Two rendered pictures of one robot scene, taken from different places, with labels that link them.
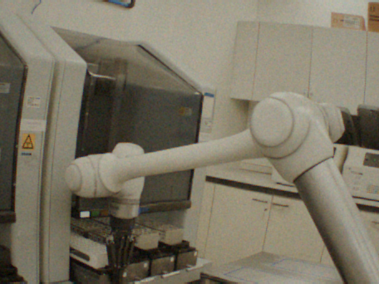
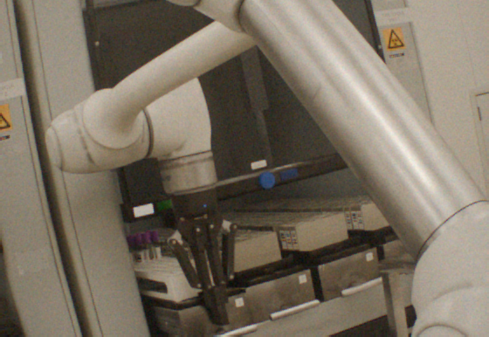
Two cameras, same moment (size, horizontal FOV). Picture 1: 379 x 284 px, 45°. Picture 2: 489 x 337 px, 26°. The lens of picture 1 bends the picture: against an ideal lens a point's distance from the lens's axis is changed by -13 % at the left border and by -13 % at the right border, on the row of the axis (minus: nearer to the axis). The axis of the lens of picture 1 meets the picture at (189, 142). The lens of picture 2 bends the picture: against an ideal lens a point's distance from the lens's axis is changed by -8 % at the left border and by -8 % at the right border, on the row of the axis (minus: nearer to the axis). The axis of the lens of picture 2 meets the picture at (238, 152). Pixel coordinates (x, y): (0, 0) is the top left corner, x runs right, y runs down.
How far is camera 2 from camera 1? 0.83 m
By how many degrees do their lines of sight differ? 28
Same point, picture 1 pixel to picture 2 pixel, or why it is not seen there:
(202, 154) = (211, 39)
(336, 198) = (292, 34)
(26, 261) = (46, 316)
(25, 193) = (15, 200)
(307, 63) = not seen: outside the picture
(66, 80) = (41, 6)
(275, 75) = not seen: outside the picture
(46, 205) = (65, 212)
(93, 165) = (76, 117)
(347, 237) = (327, 97)
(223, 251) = not seen: outside the picture
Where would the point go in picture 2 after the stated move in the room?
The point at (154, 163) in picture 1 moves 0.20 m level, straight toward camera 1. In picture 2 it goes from (145, 79) to (76, 92)
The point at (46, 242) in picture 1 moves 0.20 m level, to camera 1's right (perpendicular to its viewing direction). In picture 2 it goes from (80, 276) to (172, 268)
